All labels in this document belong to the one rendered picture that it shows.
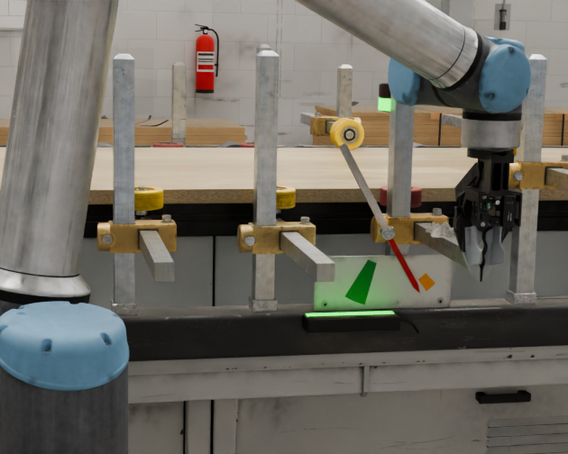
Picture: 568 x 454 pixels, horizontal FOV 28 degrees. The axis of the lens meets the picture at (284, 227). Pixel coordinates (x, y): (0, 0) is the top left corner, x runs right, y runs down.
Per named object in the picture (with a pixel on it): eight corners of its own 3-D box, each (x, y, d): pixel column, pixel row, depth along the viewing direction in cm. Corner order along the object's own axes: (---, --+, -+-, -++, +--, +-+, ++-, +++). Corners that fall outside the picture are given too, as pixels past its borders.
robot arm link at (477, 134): (453, 116, 177) (511, 117, 179) (452, 148, 178) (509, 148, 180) (474, 121, 169) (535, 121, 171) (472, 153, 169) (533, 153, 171)
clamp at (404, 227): (447, 243, 208) (449, 216, 207) (377, 245, 205) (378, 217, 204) (437, 238, 213) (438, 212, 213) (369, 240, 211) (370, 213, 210)
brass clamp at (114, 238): (177, 253, 197) (177, 224, 197) (98, 254, 195) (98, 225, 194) (173, 246, 203) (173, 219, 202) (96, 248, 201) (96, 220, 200)
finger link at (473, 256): (471, 288, 174) (475, 229, 173) (458, 280, 180) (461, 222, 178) (491, 287, 175) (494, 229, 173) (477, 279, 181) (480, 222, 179)
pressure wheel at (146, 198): (171, 247, 212) (171, 186, 210) (145, 253, 205) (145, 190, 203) (137, 241, 216) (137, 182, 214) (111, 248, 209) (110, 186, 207)
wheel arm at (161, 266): (175, 286, 170) (175, 258, 170) (152, 287, 170) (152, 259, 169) (150, 236, 212) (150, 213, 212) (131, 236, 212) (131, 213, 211)
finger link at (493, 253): (491, 287, 175) (494, 229, 173) (477, 279, 181) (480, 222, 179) (510, 287, 176) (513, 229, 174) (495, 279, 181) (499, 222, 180)
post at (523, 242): (532, 310, 215) (547, 54, 207) (515, 311, 214) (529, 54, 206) (524, 305, 218) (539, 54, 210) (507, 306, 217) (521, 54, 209)
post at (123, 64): (134, 329, 199) (134, 54, 191) (114, 330, 199) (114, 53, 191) (132, 323, 203) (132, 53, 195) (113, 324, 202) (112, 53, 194)
